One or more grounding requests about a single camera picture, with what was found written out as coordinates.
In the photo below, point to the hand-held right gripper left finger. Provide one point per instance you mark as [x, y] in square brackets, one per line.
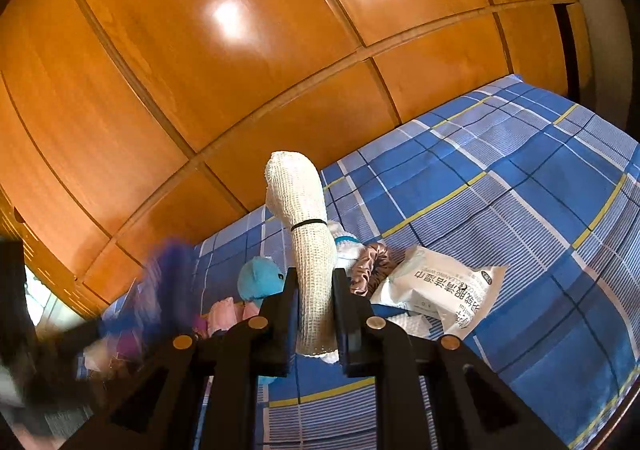
[280, 330]

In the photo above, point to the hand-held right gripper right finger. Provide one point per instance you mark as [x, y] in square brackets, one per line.
[350, 330]

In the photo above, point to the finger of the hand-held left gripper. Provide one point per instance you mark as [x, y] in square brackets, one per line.
[90, 330]

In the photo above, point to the blue plush bear pink dress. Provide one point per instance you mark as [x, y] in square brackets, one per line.
[257, 280]

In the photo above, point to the pink towel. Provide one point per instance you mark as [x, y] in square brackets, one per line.
[225, 317]

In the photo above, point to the cream cloth black band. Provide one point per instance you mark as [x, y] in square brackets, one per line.
[310, 280]

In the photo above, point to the brown satin scrunchie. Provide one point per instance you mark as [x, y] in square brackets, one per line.
[370, 265]

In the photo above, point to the white paper tissue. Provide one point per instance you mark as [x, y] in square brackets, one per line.
[415, 325]

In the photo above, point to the white fluffy plush toy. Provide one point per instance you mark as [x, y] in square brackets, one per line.
[347, 255]

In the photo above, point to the white wet wipes packet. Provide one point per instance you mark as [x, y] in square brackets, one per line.
[430, 290]

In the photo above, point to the purple cloth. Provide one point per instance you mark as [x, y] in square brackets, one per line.
[165, 280]

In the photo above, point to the blue plaid bedsheet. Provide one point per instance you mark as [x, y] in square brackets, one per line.
[500, 205]

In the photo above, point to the wooden wardrobe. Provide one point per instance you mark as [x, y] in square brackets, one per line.
[200, 79]

